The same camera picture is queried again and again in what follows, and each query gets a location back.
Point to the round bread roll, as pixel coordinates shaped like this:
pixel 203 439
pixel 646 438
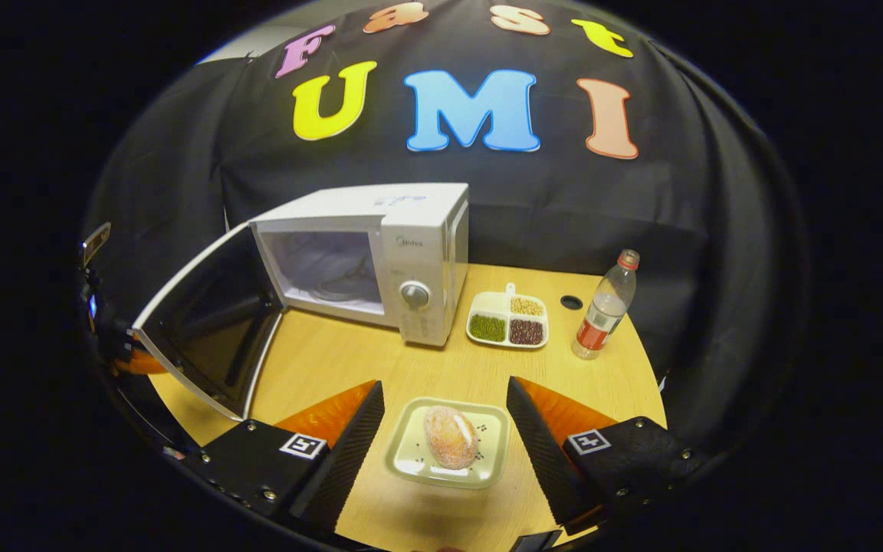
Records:
pixel 451 437

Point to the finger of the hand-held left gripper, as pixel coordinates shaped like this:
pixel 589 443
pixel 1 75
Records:
pixel 139 364

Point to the clear plastic water bottle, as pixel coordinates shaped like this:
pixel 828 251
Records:
pixel 602 314

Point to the square white speckled plate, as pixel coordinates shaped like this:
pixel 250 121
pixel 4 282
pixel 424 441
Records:
pixel 411 460

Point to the black backdrop cloth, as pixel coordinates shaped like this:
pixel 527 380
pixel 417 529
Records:
pixel 641 199

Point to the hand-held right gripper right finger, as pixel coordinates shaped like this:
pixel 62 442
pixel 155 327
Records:
pixel 541 460

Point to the white microwave oven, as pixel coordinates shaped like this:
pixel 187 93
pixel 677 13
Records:
pixel 418 253

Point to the divided white dish of beans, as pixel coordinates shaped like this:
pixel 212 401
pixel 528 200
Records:
pixel 507 318

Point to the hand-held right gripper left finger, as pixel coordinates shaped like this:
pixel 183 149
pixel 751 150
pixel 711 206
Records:
pixel 349 460

